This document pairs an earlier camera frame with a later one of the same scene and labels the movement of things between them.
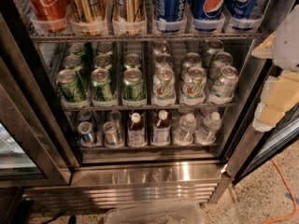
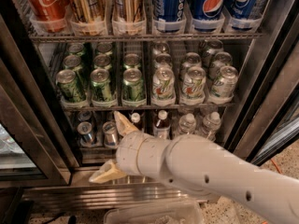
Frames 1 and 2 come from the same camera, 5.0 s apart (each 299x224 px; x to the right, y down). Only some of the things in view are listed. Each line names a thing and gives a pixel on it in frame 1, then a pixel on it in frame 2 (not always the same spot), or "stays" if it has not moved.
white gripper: [287, 44] to [128, 151]
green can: [102, 89] stays
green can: [76, 48] stays
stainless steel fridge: [134, 97] stays
